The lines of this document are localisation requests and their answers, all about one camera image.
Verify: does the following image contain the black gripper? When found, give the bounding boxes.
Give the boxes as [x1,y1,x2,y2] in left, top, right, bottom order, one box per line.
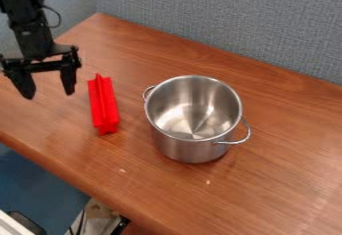
[0,19,82,100]

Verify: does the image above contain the red rectangular block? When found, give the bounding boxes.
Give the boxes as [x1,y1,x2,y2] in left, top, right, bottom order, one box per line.
[88,74,120,135]

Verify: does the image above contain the stainless steel pot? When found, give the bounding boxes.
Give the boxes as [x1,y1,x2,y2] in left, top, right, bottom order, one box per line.
[143,75,251,163]

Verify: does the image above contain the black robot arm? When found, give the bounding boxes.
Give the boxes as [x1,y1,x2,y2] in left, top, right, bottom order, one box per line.
[0,0,82,99]

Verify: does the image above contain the white object at corner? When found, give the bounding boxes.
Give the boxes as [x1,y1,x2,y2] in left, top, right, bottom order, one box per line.
[0,210,31,235]

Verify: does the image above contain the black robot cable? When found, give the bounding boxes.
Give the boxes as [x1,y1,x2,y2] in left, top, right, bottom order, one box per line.
[42,4,63,29]

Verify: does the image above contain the black table leg frame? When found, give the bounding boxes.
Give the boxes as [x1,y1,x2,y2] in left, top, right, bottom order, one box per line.
[64,211,130,235]

